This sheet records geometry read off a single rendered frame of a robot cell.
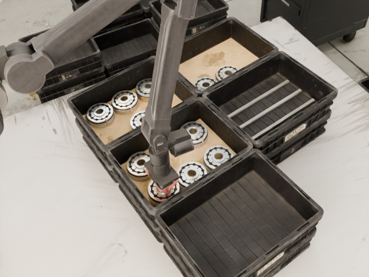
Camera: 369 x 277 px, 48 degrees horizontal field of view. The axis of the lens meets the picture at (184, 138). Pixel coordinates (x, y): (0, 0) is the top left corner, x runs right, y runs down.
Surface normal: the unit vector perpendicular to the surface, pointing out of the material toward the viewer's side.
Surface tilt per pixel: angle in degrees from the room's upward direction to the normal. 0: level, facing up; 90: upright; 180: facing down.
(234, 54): 0
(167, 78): 77
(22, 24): 0
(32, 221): 0
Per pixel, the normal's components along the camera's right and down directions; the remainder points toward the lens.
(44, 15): -0.07, -0.63
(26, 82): 0.41, 0.54
